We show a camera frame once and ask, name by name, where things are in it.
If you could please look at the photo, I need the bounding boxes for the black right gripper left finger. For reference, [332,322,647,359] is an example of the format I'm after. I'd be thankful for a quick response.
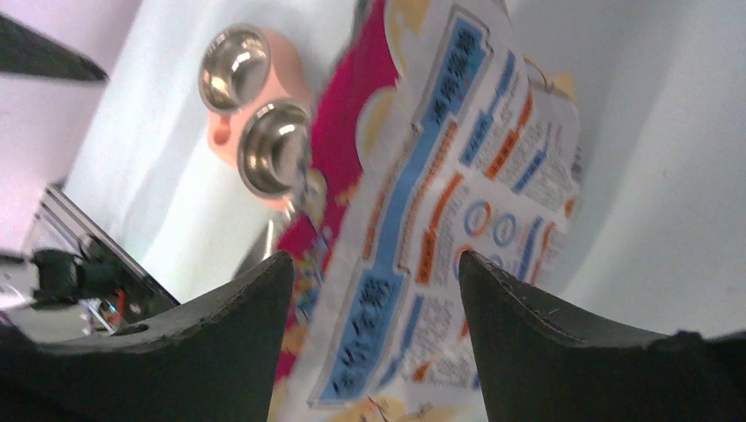
[1,252,295,421]

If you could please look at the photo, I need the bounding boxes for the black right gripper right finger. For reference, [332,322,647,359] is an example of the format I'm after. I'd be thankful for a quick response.
[458,251,745,421]

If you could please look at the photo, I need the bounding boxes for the colourful cat food bag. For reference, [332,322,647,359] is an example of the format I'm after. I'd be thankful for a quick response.
[269,1,581,421]

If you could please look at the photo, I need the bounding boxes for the metal food scoop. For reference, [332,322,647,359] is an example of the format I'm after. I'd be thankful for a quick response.
[233,169,309,279]

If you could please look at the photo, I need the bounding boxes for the pink double pet bowl stand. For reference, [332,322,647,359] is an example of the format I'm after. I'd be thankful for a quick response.
[198,24,311,210]

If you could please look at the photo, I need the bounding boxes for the steel bowl near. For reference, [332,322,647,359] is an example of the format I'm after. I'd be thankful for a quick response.
[237,99,311,200]

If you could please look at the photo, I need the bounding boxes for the steel bowl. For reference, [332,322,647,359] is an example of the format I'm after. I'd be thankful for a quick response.
[198,24,270,114]
[237,99,311,200]

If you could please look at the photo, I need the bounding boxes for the steel bowl far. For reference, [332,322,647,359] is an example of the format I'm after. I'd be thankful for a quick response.
[198,24,270,114]

